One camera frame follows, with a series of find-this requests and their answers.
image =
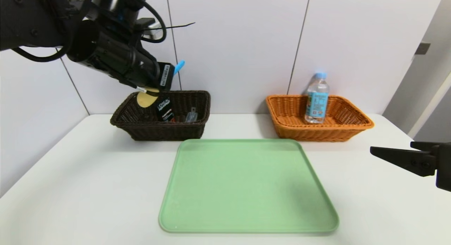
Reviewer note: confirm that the grey wall plate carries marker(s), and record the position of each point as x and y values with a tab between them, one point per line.
422	48

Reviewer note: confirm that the grey clear plastic case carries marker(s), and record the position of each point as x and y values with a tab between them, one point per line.
191	115

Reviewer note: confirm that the black face wash tube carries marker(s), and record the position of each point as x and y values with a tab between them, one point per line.
165	109

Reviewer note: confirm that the dark brown wicker basket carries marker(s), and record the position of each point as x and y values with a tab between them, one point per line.
158	132

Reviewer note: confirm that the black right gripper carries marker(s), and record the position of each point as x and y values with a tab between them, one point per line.
443	165

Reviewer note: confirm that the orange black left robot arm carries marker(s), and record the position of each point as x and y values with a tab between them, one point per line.
28	19

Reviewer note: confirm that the light green plastic tray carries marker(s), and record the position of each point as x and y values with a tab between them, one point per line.
246	188

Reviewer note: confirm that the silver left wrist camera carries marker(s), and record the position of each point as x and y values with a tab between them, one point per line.
150	31

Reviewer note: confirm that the orange wicker basket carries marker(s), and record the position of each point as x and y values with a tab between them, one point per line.
289	114

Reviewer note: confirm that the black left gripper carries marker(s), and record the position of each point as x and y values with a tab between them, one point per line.
165	77

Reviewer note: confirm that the clear water bottle blue cap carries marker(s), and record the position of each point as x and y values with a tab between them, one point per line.
316	100

